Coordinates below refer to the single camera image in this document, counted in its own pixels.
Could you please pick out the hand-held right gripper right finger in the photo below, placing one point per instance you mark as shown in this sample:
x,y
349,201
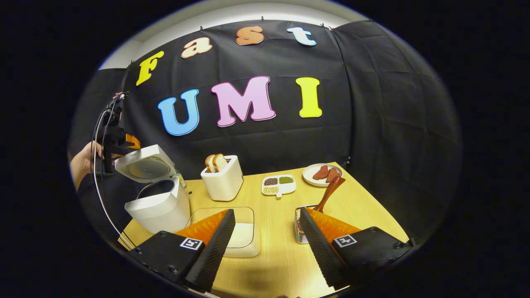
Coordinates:
x,y
319,252

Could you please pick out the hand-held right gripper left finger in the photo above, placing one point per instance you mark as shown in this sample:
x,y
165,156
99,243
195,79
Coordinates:
x,y
217,252

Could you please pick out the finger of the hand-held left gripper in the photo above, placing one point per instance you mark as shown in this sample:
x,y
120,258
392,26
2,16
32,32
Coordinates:
x,y
133,141

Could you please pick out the brown wooden spoon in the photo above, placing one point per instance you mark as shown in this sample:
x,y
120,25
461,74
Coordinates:
x,y
331,192

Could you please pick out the white rice cooker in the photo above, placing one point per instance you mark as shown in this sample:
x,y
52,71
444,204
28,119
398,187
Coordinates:
x,y
161,215

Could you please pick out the clear plastic container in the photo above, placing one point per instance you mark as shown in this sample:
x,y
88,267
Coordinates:
x,y
248,252

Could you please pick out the clear plastic bottle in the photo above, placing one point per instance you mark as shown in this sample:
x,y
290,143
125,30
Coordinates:
x,y
181,181

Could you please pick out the white toaster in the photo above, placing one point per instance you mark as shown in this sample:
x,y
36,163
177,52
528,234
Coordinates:
x,y
225,182

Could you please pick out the white divided bean dish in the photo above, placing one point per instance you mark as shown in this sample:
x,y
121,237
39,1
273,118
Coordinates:
x,y
285,188

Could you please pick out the white round plate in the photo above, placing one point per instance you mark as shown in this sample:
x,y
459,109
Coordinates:
x,y
308,176

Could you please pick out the red meat slice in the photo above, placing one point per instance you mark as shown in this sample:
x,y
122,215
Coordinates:
x,y
332,174
321,172

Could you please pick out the toast bread slice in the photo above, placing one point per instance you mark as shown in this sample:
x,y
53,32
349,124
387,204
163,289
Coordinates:
x,y
220,162
209,163

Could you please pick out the black backdrop cloth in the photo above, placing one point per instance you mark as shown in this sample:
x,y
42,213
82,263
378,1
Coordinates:
x,y
385,103

